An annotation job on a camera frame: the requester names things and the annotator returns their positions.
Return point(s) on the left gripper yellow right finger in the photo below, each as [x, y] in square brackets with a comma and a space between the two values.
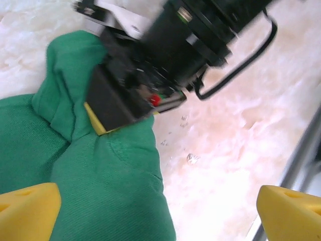
[291, 216]

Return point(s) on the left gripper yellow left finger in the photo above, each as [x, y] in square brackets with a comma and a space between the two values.
[27, 213]

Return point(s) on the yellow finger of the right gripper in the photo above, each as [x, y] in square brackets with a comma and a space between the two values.
[156, 113]
[96, 120]

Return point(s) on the green long pants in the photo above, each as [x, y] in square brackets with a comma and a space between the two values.
[100, 170]

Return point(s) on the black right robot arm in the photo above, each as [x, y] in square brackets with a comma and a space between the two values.
[240, 12]

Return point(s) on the aluminium table edge rail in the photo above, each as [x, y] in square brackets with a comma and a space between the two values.
[296, 155]

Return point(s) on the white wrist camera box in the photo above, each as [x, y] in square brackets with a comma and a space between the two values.
[115, 17]

